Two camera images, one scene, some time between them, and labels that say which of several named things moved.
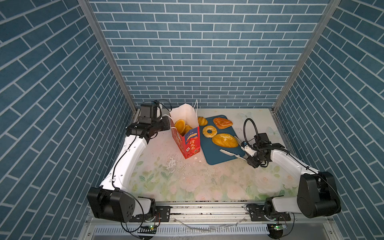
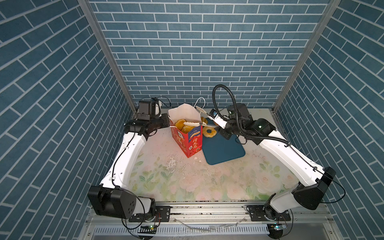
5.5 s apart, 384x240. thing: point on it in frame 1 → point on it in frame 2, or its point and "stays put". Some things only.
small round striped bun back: (202, 121) stays put
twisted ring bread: (213, 128) stays put
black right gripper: (250, 160) → (220, 130)
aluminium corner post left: (111, 51) stays put
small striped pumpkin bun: (180, 125) stays put
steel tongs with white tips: (229, 153) → (193, 124)
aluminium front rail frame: (211, 222) stays put
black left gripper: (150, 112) stays put
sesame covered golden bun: (225, 140) → (187, 129)
